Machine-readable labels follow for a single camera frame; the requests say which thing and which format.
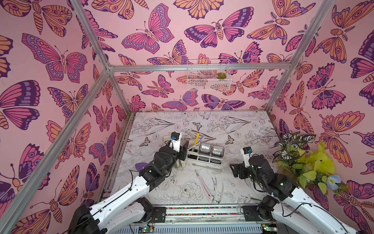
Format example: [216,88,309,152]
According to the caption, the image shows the artificial potted plant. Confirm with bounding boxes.
[273,132,351,195]

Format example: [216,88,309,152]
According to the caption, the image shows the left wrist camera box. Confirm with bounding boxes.
[169,132,182,153]

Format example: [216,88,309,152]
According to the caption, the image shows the pink toothbrush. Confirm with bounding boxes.
[194,169,214,204]

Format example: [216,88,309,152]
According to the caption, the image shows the beige grey toothbrush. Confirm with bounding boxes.
[192,163,222,173]

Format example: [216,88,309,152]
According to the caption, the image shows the aluminium frame corner post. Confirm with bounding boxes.
[265,0,335,113]

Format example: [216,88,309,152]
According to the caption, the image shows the olive green toothbrush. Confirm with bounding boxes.
[174,160,184,169]

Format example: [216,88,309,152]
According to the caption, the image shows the white wire wall basket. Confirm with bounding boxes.
[186,63,232,92]

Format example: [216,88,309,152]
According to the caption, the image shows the clear left plastic cup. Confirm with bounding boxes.
[198,143,212,157]

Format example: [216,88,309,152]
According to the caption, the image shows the yellow toothbrush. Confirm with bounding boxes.
[194,133,200,145]

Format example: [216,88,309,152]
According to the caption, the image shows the purple silicone object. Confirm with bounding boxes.
[135,162,148,172]

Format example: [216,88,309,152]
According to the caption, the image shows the small green succulent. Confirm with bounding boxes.
[216,72,227,80]

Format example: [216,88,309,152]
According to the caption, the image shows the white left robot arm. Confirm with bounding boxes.
[67,140,189,234]

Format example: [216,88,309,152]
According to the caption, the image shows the clear plastic cup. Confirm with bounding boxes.
[211,146,225,159]
[198,143,212,157]

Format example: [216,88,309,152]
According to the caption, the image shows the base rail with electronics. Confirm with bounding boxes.
[116,204,290,234]

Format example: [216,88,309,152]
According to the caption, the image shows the cream toothbrush holder caddy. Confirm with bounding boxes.
[187,140,225,165]

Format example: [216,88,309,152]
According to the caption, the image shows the clear right plastic cup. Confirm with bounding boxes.
[211,146,225,159]

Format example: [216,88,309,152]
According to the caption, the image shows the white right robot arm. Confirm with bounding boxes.
[230,155,362,234]

